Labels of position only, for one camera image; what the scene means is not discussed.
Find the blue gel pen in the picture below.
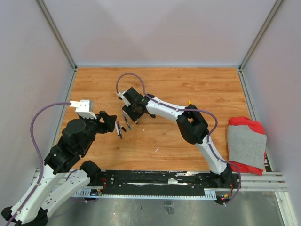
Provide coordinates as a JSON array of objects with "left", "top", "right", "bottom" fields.
[{"left": 122, "top": 113, "right": 132, "bottom": 130}]

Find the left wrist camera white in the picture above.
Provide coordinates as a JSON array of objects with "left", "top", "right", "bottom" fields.
[{"left": 70, "top": 99, "right": 96, "bottom": 119}]

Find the white thin pen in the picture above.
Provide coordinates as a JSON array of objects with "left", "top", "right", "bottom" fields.
[{"left": 115, "top": 123, "right": 120, "bottom": 136}]

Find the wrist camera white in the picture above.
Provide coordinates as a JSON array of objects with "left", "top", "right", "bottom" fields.
[
  {"left": 117, "top": 91, "right": 131, "bottom": 106},
  {"left": 70, "top": 99, "right": 96, "bottom": 119}
]

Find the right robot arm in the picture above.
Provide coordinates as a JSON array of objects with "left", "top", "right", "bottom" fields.
[{"left": 117, "top": 87, "right": 232, "bottom": 188}]

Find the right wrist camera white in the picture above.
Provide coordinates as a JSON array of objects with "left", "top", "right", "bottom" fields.
[{"left": 117, "top": 91, "right": 131, "bottom": 106}]

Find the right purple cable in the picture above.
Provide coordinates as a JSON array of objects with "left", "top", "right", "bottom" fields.
[{"left": 116, "top": 73, "right": 242, "bottom": 205}]

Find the aluminium frame rail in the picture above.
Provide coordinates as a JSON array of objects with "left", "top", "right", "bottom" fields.
[{"left": 21, "top": 168, "right": 294, "bottom": 226}]

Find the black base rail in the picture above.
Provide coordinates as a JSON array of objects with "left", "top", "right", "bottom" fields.
[{"left": 91, "top": 170, "right": 238, "bottom": 197}]

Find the purple gel pen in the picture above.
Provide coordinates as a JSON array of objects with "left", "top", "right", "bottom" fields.
[{"left": 116, "top": 120, "right": 123, "bottom": 139}]

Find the red and grey cloth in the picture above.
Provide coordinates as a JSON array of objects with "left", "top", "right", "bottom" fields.
[{"left": 227, "top": 116, "right": 267, "bottom": 176}]

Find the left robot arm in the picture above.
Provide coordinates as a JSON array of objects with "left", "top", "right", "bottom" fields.
[{"left": 1, "top": 111, "right": 117, "bottom": 226}]

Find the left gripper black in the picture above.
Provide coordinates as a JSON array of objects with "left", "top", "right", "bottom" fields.
[{"left": 79, "top": 110, "right": 117, "bottom": 153}]

